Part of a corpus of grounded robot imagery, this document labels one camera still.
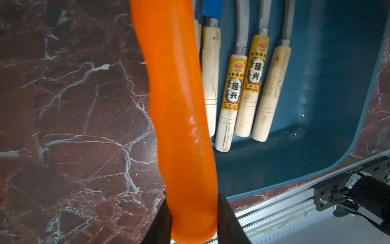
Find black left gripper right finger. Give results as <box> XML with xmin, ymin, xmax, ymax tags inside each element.
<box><xmin>217</xmin><ymin>193</ymin><xmax>251</xmax><ymax>244</ymax></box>

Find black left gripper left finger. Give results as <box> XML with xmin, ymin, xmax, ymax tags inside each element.
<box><xmin>141</xmin><ymin>199</ymin><xmax>172</xmax><ymax>244</ymax></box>

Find wooden sickle yellow label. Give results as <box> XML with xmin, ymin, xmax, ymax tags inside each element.
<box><xmin>215</xmin><ymin>0</ymin><xmax>250</xmax><ymax>153</ymax></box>

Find wooden handle sickle plain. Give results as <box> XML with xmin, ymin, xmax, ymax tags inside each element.
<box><xmin>252</xmin><ymin>0</ymin><xmax>296</xmax><ymax>142</ymax></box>

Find wooden sickle labelled handle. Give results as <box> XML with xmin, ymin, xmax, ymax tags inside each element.
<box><xmin>235</xmin><ymin>0</ymin><xmax>272</xmax><ymax>137</ymax></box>

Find blue blade wooden sickle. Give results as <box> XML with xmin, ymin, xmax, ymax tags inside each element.
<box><xmin>202</xmin><ymin>0</ymin><xmax>223</xmax><ymax>137</ymax></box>

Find wooden sickle grey blade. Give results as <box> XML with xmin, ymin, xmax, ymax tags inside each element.
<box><xmin>192</xmin><ymin>0</ymin><xmax>201</xmax><ymax>55</ymax></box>

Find teal plastic tray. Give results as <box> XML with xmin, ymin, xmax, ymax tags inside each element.
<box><xmin>214</xmin><ymin>1</ymin><xmax>390</xmax><ymax>200</ymax></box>

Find front aluminium rail frame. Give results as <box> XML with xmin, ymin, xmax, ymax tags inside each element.
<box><xmin>235</xmin><ymin>150</ymin><xmax>390</xmax><ymax>244</ymax></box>

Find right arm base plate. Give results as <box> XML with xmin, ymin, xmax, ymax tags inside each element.
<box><xmin>314</xmin><ymin>156</ymin><xmax>390</xmax><ymax>211</ymax></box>

